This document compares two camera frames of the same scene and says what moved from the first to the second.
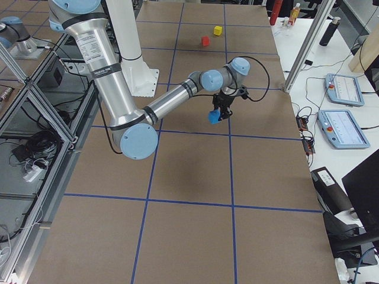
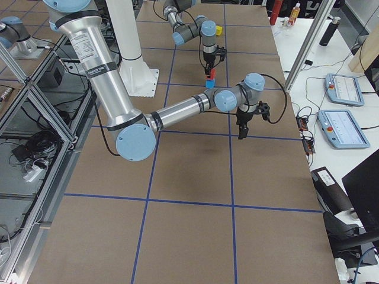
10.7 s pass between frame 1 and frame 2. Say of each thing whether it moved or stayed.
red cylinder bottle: stayed
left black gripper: moved
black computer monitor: stayed
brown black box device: stayed
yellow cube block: stayed
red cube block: moved
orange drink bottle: stayed
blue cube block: moved
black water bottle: stayed
